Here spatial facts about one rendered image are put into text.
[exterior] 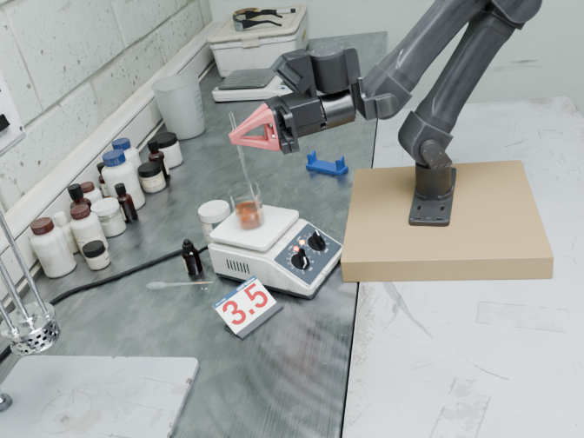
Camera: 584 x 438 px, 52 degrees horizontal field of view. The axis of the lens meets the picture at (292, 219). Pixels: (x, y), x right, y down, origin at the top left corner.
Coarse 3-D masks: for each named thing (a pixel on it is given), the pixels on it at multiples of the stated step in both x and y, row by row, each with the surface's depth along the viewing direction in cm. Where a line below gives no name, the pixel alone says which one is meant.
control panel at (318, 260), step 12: (312, 228) 104; (300, 240) 101; (324, 240) 103; (288, 252) 99; (312, 252) 100; (324, 252) 101; (288, 264) 97; (312, 264) 98; (324, 264) 99; (300, 276) 96; (312, 276) 97
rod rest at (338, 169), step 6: (312, 150) 137; (312, 156) 137; (342, 156) 132; (312, 162) 137; (318, 162) 137; (324, 162) 137; (336, 162) 131; (342, 162) 132; (306, 168) 137; (312, 168) 136; (318, 168) 135; (324, 168) 134; (330, 168) 134; (336, 168) 132; (342, 168) 133; (336, 174) 132; (342, 174) 132
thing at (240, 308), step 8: (248, 288) 96; (256, 288) 97; (232, 296) 95; (240, 296) 95; (248, 296) 96; (256, 296) 96; (264, 296) 97; (224, 304) 94; (232, 304) 94; (240, 304) 95; (248, 304) 95; (256, 304) 96; (264, 304) 96; (224, 312) 93; (232, 312) 94; (240, 312) 94; (248, 312) 94; (256, 312) 95; (232, 320) 93; (240, 320) 93
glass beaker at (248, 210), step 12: (252, 180) 101; (240, 192) 102; (252, 192) 97; (240, 204) 98; (252, 204) 98; (240, 216) 99; (252, 216) 99; (264, 216) 102; (240, 228) 101; (252, 228) 100
